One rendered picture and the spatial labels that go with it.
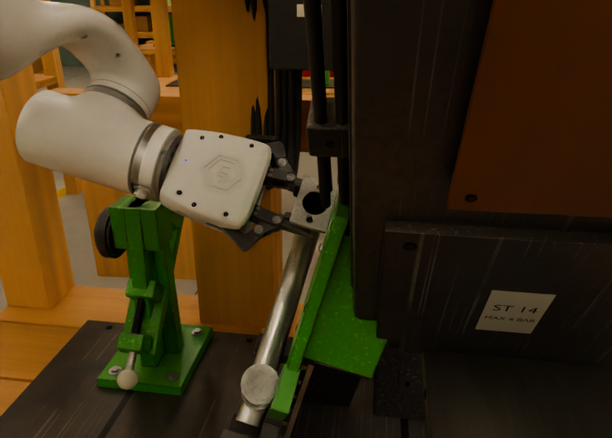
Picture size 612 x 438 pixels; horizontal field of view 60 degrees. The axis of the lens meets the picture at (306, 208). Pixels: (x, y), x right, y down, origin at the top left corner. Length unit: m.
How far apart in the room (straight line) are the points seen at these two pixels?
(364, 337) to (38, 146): 0.39
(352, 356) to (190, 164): 0.26
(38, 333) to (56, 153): 0.52
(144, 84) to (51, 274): 0.57
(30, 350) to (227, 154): 0.59
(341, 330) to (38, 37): 0.37
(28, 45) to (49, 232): 0.62
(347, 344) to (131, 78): 0.37
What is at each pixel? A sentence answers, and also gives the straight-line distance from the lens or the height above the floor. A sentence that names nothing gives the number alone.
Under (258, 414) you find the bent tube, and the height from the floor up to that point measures 1.00.
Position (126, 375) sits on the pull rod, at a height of 0.96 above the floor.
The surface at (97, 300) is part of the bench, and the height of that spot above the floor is 0.88.
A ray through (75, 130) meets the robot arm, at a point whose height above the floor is 1.31.
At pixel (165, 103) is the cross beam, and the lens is 0.96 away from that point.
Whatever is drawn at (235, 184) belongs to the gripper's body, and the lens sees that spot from 0.56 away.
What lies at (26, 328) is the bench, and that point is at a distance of 1.10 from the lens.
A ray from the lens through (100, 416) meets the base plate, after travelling 0.83.
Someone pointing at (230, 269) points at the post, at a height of 1.00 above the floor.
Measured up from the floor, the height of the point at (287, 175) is 1.26.
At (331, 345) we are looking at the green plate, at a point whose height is 1.13.
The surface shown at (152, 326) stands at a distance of 0.82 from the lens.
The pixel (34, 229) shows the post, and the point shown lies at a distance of 1.06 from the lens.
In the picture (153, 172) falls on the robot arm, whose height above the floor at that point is 1.27.
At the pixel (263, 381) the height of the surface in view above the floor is 1.09.
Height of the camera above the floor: 1.45
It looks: 23 degrees down
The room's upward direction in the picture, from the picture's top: straight up
